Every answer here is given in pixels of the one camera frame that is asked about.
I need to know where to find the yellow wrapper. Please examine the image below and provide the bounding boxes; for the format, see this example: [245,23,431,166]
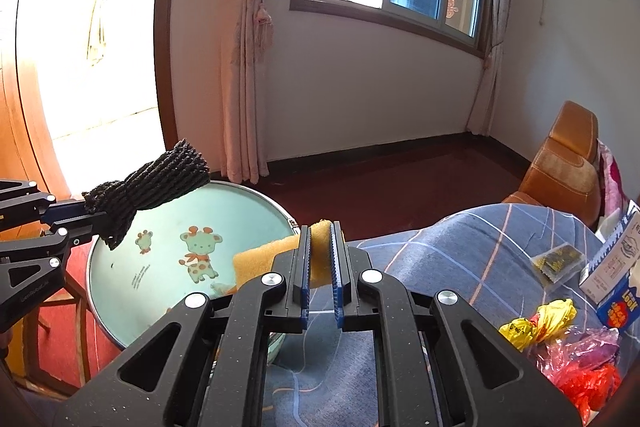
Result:
[498,298,577,353]

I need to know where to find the black net bundle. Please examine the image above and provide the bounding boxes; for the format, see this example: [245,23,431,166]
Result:
[81,138,211,250]

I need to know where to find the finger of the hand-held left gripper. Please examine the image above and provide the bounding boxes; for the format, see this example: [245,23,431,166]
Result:
[0,212,108,333]
[0,179,86,228]

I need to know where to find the pink plastic bag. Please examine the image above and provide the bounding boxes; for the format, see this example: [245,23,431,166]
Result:
[531,327,623,385]

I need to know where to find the white milk carton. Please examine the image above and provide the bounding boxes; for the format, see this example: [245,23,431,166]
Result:
[579,201,640,303]

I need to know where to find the wooden stool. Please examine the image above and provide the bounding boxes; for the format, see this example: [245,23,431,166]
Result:
[15,277,108,395]

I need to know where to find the purple wrapper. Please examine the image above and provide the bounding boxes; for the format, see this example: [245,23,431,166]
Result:
[570,338,620,369]

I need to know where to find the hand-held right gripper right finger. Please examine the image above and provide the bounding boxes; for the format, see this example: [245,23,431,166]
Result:
[330,222,583,427]

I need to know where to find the red plastic bag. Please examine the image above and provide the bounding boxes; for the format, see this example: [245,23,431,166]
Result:
[552,364,623,414]

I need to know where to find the yellow sponge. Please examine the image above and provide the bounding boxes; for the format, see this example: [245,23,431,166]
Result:
[232,218,333,290]

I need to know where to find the mint green cartoon basin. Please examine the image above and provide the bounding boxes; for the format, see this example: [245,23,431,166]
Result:
[86,180,301,365]

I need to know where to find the green patterned packet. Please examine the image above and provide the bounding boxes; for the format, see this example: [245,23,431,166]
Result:
[531,243,586,290]

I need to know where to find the pink floral pillow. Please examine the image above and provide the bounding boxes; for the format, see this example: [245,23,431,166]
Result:
[597,142,631,218]

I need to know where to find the pink curtain with tassel tieback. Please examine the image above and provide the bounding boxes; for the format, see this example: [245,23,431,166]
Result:
[220,0,321,185]

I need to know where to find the brown leather sofa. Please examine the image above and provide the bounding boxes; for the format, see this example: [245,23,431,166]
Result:
[502,101,601,230]

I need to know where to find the blue plaid tablecloth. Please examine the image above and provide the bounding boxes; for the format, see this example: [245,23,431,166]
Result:
[265,203,640,427]

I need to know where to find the blue gable-top carton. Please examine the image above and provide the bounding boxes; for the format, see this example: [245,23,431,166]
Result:
[595,274,640,334]

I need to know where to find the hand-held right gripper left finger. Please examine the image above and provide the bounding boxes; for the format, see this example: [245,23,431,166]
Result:
[52,226,313,427]

